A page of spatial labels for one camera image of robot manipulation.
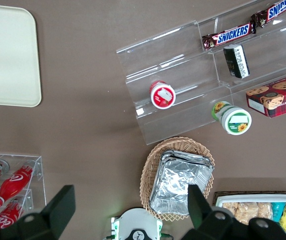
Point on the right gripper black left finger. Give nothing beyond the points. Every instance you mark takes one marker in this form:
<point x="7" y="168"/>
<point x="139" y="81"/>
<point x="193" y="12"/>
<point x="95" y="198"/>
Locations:
<point x="58" y="207"/>

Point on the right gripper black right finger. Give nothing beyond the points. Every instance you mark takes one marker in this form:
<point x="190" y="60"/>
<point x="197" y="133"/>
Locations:
<point x="202" y="212"/>

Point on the white rectangular snack tray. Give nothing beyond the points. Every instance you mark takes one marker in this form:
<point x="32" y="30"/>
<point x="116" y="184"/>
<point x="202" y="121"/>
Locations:
<point x="257" y="198"/>

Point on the light wicker basket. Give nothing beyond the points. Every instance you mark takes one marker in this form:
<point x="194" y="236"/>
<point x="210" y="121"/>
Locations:
<point x="152" y="162"/>

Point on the cream plastic tray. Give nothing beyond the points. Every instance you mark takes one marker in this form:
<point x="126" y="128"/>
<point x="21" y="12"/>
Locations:
<point x="8" y="57"/>

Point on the rice cracker snack bag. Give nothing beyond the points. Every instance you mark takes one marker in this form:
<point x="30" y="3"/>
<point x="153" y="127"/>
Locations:
<point x="233" y="211"/>
<point x="260" y="212"/>

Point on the clear acrylic bottle rack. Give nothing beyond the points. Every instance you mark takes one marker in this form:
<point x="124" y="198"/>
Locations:
<point x="40" y="175"/>

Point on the stacked aluminium foil trays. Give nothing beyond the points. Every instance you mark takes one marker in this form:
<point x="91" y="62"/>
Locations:
<point x="175" y="182"/>

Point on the teal snack packet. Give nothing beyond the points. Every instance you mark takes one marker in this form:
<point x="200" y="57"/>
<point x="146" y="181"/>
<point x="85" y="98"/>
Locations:
<point x="278" y="211"/>

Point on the green sunflower yogurt cup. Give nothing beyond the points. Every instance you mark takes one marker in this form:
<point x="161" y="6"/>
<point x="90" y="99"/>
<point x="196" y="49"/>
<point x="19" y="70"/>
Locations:
<point x="235" y="121"/>

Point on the red strawberry yogurt cup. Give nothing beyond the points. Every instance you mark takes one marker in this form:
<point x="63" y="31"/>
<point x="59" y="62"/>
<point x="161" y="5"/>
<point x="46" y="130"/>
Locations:
<point x="162" y="96"/>

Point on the red tartan cookie box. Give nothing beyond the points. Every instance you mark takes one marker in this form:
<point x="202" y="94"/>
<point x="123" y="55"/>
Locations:
<point x="277" y="97"/>

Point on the clear acrylic stepped shelf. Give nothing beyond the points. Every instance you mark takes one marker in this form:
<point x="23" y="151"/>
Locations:
<point x="182" y="67"/>

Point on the black and white small box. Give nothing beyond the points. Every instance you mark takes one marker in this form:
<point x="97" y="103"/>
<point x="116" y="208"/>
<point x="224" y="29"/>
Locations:
<point x="236" y="61"/>

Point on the Snickers chocolate bar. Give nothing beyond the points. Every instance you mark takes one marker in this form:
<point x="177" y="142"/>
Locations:
<point x="277" y="11"/>
<point x="230" y="36"/>

